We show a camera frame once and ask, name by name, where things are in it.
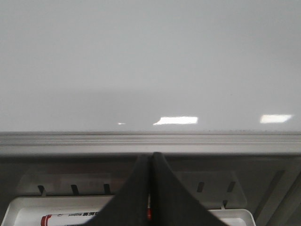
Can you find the white plastic marker tray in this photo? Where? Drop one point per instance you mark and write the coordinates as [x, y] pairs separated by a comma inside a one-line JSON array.
[[28, 211]]

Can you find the red capped marker in tray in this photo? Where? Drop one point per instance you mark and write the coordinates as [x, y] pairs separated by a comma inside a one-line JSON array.
[[68, 219]]

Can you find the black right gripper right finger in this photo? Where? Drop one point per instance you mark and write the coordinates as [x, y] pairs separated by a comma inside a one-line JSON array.
[[171, 204]]

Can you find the white whiteboard with aluminium frame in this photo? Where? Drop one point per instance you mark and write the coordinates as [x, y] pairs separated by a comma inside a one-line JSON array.
[[203, 77]]

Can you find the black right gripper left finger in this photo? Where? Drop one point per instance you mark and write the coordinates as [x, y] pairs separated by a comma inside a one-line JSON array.
[[129, 206]]

